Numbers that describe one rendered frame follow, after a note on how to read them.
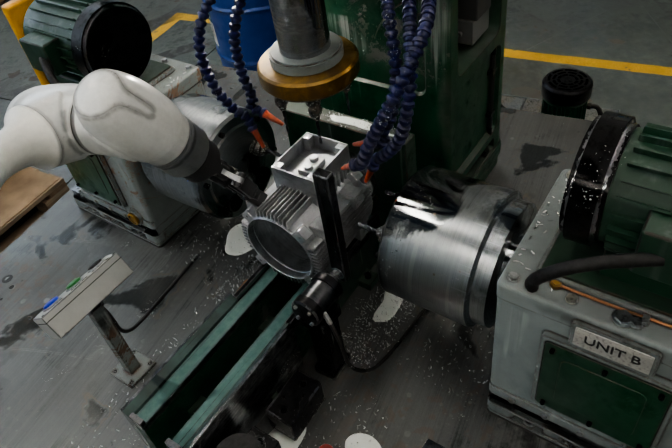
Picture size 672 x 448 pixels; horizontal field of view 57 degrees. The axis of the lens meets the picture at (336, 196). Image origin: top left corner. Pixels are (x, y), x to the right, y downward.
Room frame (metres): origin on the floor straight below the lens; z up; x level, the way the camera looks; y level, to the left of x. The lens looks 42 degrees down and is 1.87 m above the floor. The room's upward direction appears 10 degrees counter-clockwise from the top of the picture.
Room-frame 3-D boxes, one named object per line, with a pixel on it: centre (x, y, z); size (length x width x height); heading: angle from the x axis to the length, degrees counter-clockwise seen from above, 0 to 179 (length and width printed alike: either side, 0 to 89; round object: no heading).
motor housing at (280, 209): (0.90, 0.06, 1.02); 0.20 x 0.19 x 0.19; 140
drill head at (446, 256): (0.71, -0.22, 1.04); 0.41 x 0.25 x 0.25; 49
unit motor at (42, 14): (1.32, 0.54, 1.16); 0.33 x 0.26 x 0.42; 49
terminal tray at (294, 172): (0.93, 0.04, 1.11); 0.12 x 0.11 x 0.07; 140
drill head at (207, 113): (1.16, 0.30, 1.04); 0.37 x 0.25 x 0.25; 49
